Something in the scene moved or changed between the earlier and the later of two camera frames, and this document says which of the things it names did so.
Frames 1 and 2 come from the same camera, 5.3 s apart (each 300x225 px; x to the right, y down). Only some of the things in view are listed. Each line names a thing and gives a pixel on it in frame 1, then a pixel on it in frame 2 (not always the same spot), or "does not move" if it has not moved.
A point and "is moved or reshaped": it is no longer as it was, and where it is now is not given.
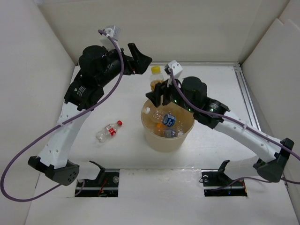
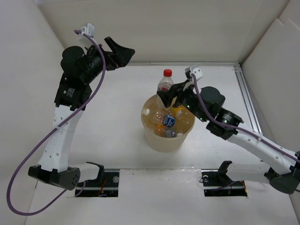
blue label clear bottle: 171,133 does not move
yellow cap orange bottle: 156,77 -> 176,109
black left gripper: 136,64 -> 119,57
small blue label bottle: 169,120 does not move
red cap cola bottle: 108,131 is moved or reshaped
